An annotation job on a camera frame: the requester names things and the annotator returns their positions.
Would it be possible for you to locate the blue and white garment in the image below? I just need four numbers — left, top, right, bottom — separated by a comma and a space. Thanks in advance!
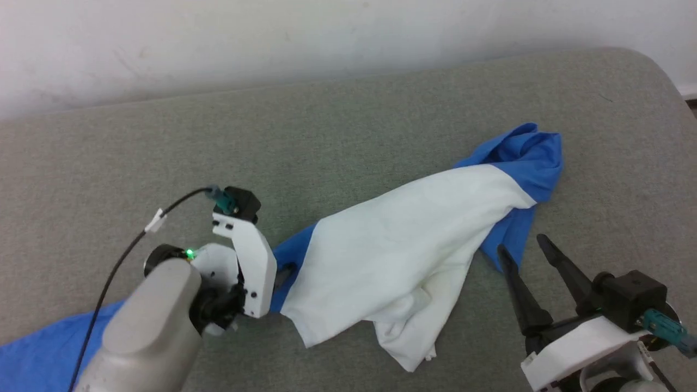
0, 122, 564, 392

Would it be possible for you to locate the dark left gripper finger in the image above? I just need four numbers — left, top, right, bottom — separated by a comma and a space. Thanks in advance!
275, 263, 298, 291

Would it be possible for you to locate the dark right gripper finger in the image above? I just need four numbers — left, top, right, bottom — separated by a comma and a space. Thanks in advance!
536, 234, 594, 317
497, 245, 554, 338

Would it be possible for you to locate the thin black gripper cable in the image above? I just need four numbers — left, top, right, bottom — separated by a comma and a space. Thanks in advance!
648, 354, 678, 392

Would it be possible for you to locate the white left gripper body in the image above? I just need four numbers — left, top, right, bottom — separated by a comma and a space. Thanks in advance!
189, 212, 277, 336

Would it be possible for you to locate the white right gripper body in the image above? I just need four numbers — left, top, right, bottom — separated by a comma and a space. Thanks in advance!
520, 313, 671, 392

